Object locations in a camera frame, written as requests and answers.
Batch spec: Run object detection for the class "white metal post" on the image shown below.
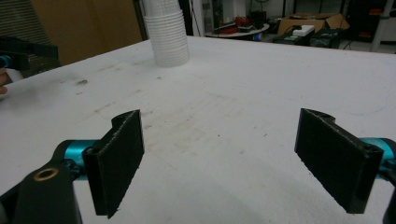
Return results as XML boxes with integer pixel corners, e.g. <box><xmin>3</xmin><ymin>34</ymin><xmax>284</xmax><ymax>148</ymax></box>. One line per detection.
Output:
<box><xmin>369</xmin><ymin>0</ymin><xmax>396</xmax><ymax>53</ymax></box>

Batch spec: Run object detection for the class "round white table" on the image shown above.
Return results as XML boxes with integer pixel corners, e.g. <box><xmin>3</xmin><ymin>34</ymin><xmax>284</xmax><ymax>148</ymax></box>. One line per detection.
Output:
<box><xmin>205</xmin><ymin>22</ymin><xmax>271</xmax><ymax>41</ymax></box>

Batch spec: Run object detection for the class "grey slatted panel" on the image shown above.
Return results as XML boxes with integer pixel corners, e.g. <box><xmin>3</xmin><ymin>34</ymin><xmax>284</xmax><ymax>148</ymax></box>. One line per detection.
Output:
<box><xmin>0</xmin><ymin>0</ymin><xmax>61</xmax><ymax>78</ymax></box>

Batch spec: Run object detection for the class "black equipment case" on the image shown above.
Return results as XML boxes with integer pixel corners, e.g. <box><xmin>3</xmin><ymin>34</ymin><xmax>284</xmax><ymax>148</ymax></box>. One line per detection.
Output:
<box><xmin>272</xmin><ymin>27</ymin><xmax>345</xmax><ymax>49</ymax></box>

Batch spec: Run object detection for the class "brown wooden board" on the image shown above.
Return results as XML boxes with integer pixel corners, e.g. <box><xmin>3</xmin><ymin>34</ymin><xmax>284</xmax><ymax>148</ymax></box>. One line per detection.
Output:
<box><xmin>30</xmin><ymin>0</ymin><xmax>144</xmax><ymax>67</ymax></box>

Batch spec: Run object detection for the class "small white box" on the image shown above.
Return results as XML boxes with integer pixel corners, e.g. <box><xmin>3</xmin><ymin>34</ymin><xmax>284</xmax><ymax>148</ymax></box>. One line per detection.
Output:
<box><xmin>291</xmin><ymin>24</ymin><xmax>316</xmax><ymax>38</ymax></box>

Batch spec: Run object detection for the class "red tool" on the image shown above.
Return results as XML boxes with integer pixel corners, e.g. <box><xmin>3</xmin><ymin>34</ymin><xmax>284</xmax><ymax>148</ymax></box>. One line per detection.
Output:
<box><xmin>233</xmin><ymin>15</ymin><xmax>251</xmax><ymax>28</ymax></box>

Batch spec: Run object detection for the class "stack of white cups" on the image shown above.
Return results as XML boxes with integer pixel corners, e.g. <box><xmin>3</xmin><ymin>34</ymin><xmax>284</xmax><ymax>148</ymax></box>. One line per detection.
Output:
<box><xmin>140</xmin><ymin>0</ymin><xmax>191</xmax><ymax>69</ymax></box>

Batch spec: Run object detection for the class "open cardboard box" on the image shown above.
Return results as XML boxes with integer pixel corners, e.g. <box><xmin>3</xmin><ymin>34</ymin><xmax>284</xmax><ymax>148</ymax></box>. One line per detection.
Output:
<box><xmin>276</xmin><ymin>12</ymin><xmax>351</xmax><ymax>36</ymax></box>

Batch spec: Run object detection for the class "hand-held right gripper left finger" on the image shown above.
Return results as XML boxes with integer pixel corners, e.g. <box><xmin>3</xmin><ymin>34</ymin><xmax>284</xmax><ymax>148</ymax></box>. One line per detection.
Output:
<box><xmin>81</xmin><ymin>109</ymin><xmax>146</xmax><ymax>219</ymax></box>

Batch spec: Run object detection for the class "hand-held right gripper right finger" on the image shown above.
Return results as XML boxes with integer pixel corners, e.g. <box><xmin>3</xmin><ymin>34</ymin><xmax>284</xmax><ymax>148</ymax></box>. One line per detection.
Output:
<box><xmin>293</xmin><ymin>107</ymin><xmax>385</xmax><ymax>215</ymax></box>

